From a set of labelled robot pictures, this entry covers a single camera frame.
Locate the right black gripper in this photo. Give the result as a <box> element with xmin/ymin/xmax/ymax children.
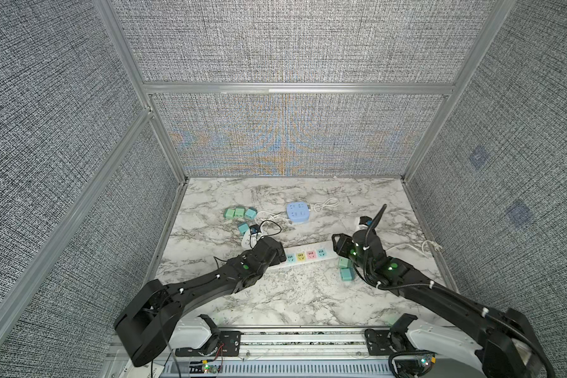
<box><xmin>330</xmin><ymin>232</ymin><xmax>374</xmax><ymax>280</ymax></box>

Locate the green plug cube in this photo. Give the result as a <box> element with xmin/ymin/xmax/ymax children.
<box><xmin>234</xmin><ymin>207</ymin><xmax>246</xmax><ymax>219</ymax></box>
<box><xmin>224</xmin><ymin>209</ymin><xmax>236</xmax><ymax>220</ymax></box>
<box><xmin>338</xmin><ymin>258</ymin><xmax>352</xmax><ymax>269</ymax></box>

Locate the long white power strip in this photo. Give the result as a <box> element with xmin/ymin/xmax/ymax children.
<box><xmin>269</xmin><ymin>242</ymin><xmax>339</xmax><ymax>270</ymax></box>

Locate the teal plug cube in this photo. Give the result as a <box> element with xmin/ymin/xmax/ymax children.
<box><xmin>340</xmin><ymin>268</ymin><xmax>355</xmax><ymax>282</ymax></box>
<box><xmin>238</xmin><ymin>223</ymin><xmax>250</xmax><ymax>236</ymax></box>
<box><xmin>244</xmin><ymin>208</ymin><xmax>258</xmax><ymax>220</ymax></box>

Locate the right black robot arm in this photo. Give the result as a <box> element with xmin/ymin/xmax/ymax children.
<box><xmin>332</xmin><ymin>228</ymin><xmax>555</xmax><ymax>377</ymax></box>

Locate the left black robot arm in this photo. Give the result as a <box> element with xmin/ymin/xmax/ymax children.
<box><xmin>114</xmin><ymin>236</ymin><xmax>287</xmax><ymax>367</ymax></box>

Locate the blue square power strip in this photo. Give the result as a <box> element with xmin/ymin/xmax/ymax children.
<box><xmin>286</xmin><ymin>202</ymin><xmax>310</xmax><ymax>224</ymax></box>

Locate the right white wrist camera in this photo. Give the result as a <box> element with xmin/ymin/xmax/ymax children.
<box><xmin>358</xmin><ymin>216</ymin><xmax>373</xmax><ymax>229</ymax></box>

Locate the square strip white cable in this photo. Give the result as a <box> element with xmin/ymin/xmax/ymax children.
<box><xmin>254</xmin><ymin>209</ymin><xmax>284</xmax><ymax>237</ymax></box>

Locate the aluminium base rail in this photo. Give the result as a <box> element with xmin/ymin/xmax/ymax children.
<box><xmin>103</xmin><ymin>325</ymin><xmax>492</xmax><ymax>378</ymax></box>

